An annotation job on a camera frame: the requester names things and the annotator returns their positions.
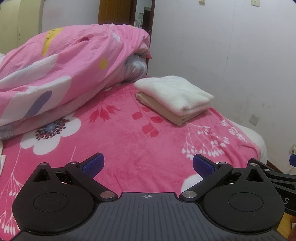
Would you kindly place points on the cream fleece sweater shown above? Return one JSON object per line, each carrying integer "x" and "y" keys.
{"x": 175, "y": 92}

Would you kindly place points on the white wall socket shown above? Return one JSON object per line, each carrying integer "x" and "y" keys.
{"x": 293, "y": 148}
{"x": 254, "y": 119}

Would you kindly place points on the pink and teal printed quilt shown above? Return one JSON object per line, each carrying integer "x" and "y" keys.
{"x": 69, "y": 64}

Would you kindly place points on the white wall switch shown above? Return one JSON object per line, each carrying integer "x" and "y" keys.
{"x": 255, "y": 2}

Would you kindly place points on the pale yellow wardrobe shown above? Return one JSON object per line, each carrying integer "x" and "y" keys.
{"x": 18, "y": 23}

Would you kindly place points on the folded beige garment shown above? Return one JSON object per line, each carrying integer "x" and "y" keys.
{"x": 161, "y": 109}

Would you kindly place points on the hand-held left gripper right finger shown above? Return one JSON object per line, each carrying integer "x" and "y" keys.
{"x": 203, "y": 165}

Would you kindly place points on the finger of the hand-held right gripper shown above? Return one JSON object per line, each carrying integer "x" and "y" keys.
{"x": 282, "y": 178}
{"x": 293, "y": 161}

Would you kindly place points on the brown wooden door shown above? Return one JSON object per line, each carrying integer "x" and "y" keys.
{"x": 113, "y": 11}

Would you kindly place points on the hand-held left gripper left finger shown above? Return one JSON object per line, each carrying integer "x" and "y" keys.
{"x": 93, "y": 165}

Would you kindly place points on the pink floral fleece blanket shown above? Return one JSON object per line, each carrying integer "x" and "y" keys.
{"x": 138, "y": 143}

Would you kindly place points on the beige wall hook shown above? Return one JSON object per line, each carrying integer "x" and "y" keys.
{"x": 202, "y": 1}

